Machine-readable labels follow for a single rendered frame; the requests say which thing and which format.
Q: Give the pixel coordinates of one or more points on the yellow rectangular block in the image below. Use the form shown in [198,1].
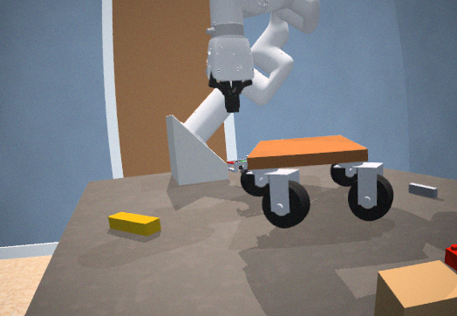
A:
[136,224]

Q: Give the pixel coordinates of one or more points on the tan box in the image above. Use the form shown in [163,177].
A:
[428,289]

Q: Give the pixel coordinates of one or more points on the red rectangular block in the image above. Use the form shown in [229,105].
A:
[451,256]

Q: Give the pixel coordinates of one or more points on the orange wheeled dolly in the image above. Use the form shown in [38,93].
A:
[285,205]

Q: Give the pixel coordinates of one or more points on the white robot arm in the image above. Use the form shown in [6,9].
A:
[226,19]

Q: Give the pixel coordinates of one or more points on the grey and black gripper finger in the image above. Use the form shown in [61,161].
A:
[226,91]
[237,86]

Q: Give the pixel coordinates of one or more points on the grey rectangular bar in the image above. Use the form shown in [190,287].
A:
[423,190]

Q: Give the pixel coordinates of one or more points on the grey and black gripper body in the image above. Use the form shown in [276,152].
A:
[230,58]

